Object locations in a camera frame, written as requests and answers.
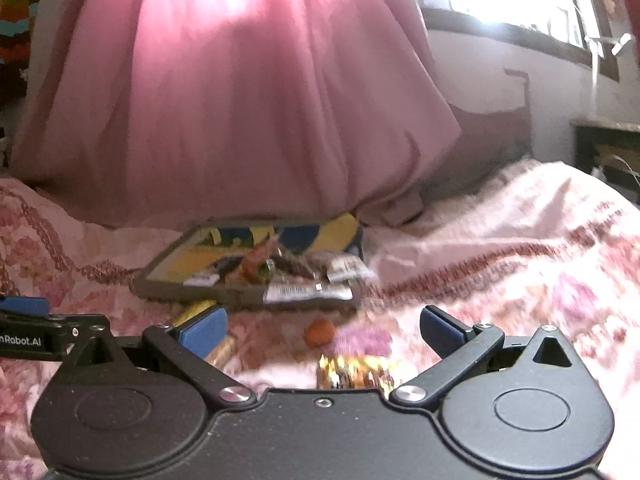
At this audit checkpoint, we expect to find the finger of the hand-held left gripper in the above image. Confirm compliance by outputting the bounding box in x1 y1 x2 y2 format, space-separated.
0 297 110 334

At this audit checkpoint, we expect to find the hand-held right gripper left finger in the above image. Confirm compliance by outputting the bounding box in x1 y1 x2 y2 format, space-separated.
65 305 257 407

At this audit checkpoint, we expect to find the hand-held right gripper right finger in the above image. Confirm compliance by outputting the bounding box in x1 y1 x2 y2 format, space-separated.
390 305 577 407

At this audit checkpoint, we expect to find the blue yellow printed tray box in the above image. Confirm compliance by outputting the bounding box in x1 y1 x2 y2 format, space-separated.
132 212 367 311

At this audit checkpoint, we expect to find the gold foil snack packet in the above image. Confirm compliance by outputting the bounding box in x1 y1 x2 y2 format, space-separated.
317 352 402 392

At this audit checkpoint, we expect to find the clear barcode snack packet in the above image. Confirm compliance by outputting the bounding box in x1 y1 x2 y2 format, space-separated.
262 280 354 307

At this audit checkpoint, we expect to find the small white snack packet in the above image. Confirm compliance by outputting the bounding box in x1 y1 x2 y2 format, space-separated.
184 272 222 289

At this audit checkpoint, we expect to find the pink floral blanket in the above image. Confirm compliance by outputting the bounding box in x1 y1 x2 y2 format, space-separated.
0 157 640 480

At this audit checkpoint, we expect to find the orange snack packet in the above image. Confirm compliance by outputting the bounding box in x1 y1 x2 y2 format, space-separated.
239 246 274 281

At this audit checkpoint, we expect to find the clear white snack packet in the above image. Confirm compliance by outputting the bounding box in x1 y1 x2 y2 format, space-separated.
325 254 377 284

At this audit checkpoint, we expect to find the round orange snack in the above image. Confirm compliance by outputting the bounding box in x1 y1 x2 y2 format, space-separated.
305 320 337 347

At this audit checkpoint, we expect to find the brown snack packet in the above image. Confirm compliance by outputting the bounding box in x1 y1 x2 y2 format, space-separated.
278 254 322 280

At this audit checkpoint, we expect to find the pink curtain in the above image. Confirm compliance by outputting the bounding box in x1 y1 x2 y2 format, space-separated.
10 0 462 227

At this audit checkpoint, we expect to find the dark wooden cabinet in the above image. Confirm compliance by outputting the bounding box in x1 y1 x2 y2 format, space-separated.
570 119 640 198

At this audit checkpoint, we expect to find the white hanging cord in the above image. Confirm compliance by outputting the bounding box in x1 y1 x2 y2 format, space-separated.
586 32 633 108

